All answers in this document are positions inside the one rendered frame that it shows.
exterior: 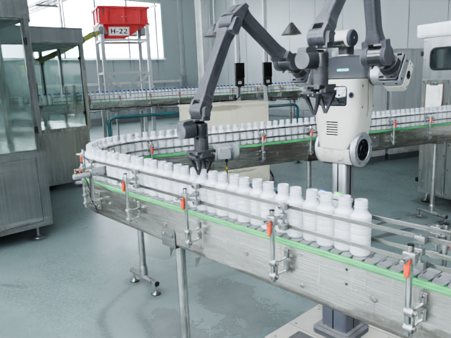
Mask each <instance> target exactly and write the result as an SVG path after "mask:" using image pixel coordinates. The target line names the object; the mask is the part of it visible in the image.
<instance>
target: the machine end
mask: <svg viewBox="0 0 451 338"><path fill-rule="evenodd" d="M417 38H419V39H421V38H425V40H424V49H423V52H421V56H423V78H422V93H421V107H425V86H426V83H431V82H443V83H444V91H443V101H442V106H443V105H446V106H447V105H450V106H451V21H444V22H439V23H431V24H425V25H418V26H417ZM432 149H433V144H422V145H419V166H418V177H415V181H416V182H417V191H418V192H422V193H425V198H424V199H421V202H423V203H429V202H430V199H429V198H428V195H429V194H430V188H431V175H432ZM435 196H438V197H441V198H444V199H449V200H451V141H446V142H444V144H438V154H437V167H436V191H435Z"/></svg>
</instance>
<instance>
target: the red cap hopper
mask: <svg viewBox="0 0 451 338"><path fill-rule="evenodd" d="M148 9H149V7H141V6H115V5H96V6H95V7H94V8H93V9H92V10H91V13H92V14H93V27H97V26H100V27H105V29H106V32H107V34H104V32H103V34H100V35H98V36H99V38H100V40H99V39H98V36H96V37H95V51H96V59H97V72H98V80H99V94H101V91H103V82H102V78H103V79H104V84H105V91H108V94H109V84H110V85H111V86H112V87H114V86H115V85H114V84H113V83H111V82H110V81H109V80H108V77H109V78H110V79H111V80H112V81H113V82H115V83H116V84H117V85H118V86H119V87H120V88H121V87H122V85H121V84H119V83H118V82H117V81H116V80H115V79H114V78H113V77H112V76H111V75H112V74H138V75H137V77H136V78H135V79H134V80H133V81H132V82H131V83H130V84H129V86H132V85H133V84H134V83H135V81H136V80H137V79H138V78H139V76H140V82H139V83H138V84H137V86H140V85H141V90H142V92H143V89H145V83H144V80H145V79H146V78H147V77H148V78H149V88H150V92H151V89H153V88H154V87H153V78H152V59H151V49H150V31H149V25H150V23H148V12H147V10H148ZM143 27H145V33H146V38H141V29H142V28H143ZM135 32H137V37H138V39H126V38H127V37H129V36H130V35H132V34H134V33H135ZM120 41H137V42H120ZM144 42H146V51H147V61H148V70H146V71H144V65H143V56H142V43H144ZM99 44H100V45H101V55H102V63H103V72H101V61H100V53H99ZM105 44H138V54H139V63H140V71H125V72H108V71H107V61H106V53H105ZM145 73H147V74H146V75H145V76H144V74H145ZM101 114H102V122H103V136H104V138H107V125H106V118H105V111H102V112H101ZM152 131H155V132H156V116H153V117H152ZM144 132H148V119H147V117H144ZM156 136H157V134H156Z"/></svg>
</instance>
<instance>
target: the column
mask: <svg viewBox="0 0 451 338"><path fill-rule="evenodd" d="M195 19H196V32H197V57H198V71H199V85H200V83H201V80H202V78H203V74H204V72H205V68H206V66H207V62H208V60H209V57H210V54H209V38H206V37H204V35H205V34H206V33H207V31H208V29H209V26H208V10H207V0H195Z"/></svg>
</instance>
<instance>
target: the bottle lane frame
mask: <svg viewBox="0 0 451 338"><path fill-rule="evenodd" d="M94 187H95V189H97V190H99V191H100V197H102V198H103V199H101V210H99V209H97V210H98V212H97V213H98V214H100V215H103V216H104V217H107V218H110V219H113V220H114V221H117V222H120V223H122V224H124V225H127V226H129V227H132V228H134V229H137V230H139V231H142V232H144V233H147V234H149V235H152V236H154V237H157V238H159V239H162V231H161V228H162V226H163V225H164V226H167V227H170V228H172V229H174V232H175V235H176V246H179V247H181V248H183V249H186V250H188V251H191V252H193V253H195V254H198V255H200V256H203V257H205V258H208V259H210V260H213V261H215V262H218V263H220V264H223V265H225V266H227V267H230V268H233V269H235V270H237V271H239V272H242V273H245V274H247V275H249V276H252V277H255V278H257V279H259V280H262V281H264V282H267V283H269V284H272V285H274V286H277V287H279V288H282V289H284V290H287V291H289V292H292V293H293V294H296V295H299V296H302V297H303V298H306V299H308V300H311V301H313V302H316V303H318V304H321V305H323V306H326V307H328V308H331V309H333V310H335V311H338V312H340V313H343V314H345V315H348V316H350V317H353V318H355V319H358V320H359V321H362V322H365V323H368V324H369V325H372V326H374V327H377V328H380V329H382V330H384V331H387V332H390V333H392V334H394V335H397V336H399V337H402V338H451V288H449V287H448V284H447V285H445V286H441V285H439V284H434V283H432V280H430V281H429V282H428V281H425V280H421V279H419V278H417V277H418V276H415V277H413V290H412V305H411V307H413V308H415V307H416V306H418V305H419V304H420V302H419V295H420V292H424V293H427V294H428V296H427V304H424V305H423V306H422V307H421V308H424V309H426V320H423V321H422V322H421V323H420V324H419V325H418V326H417V327H416V329H417V331H416V332H414V334H410V336H409V337H406V336H404V334H403V324H404V314H403V309H404V307H405V283H406V278H405V277H404V274H403V272H401V273H398V272H394V271H392V270H390V269H389V268H387V269H385V268H382V267H378V266H377V264H375V265H372V264H368V263H365V262H364V261H358V260H355V259H352V257H351V258H348V257H345V256H341V254H336V253H332V252H330V250H329V251H325V250H322V249H320V248H316V247H311V246H310V245H305V244H302V243H300V242H296V241H291V239H285V238H282V236H280V237H278V236H275V259H276V260H280V259H282V258H284V248H287V249H289V257H288V258H286V259H285V260H283V261H281V262H279V266H278V273H279V272H282V271H283V270H284V261H287V262H289V270H287V271H286V272H285V273H283V274H281V275H279V279H278V280H276V282H271V279H270V277H269V274H270V265H269V261H270V236H268V235H267V233H265V232H264V231H258V230H257V229H251V228H249V227H245V226H242V225H238V224H235V223H234V222H233V223H231V222H229V221H227V220H226V221H224V220H222V219H220V218H219V219H218V218H215V217H214V216H213V217H211V216H209V215H205V214H202V213H198V212H195V211H192V210H189V209H188V213H189V229H190V230H192V229H196V228H197V220H198V221H200V222H201V228H198V230H196V231H192V234H191V240H194V239H197V238H198V234H197V231H200V232H201V239H199V240H197V241H194V242H193V244H192V246H191V247H190V248H187V246H186V245H185V240H186V235H185V234H184V230H185V214H184V209H183V210H182V209H181V207H179V206H175V205H172V204H168V203H165V202H163V201H158V200H155V199H151V198H148V197H146V196H142V195H139V194H136V193H132V192H129V201H130V208H131V209H135V208H136V207H138V206H137V201H139V202H140V208H138V209H136V210H133V211H132V218H134V217H137V216H138V210H140V217H138V218H137V219H133V221H132V223H131V225H128V222H127V221H126V218H127V213H126V195H125V191H124V192H123V191H122V189H119V188H116V187H112V186H108V185H106V184H101V183H99V182H95V181H94Z"/></svg>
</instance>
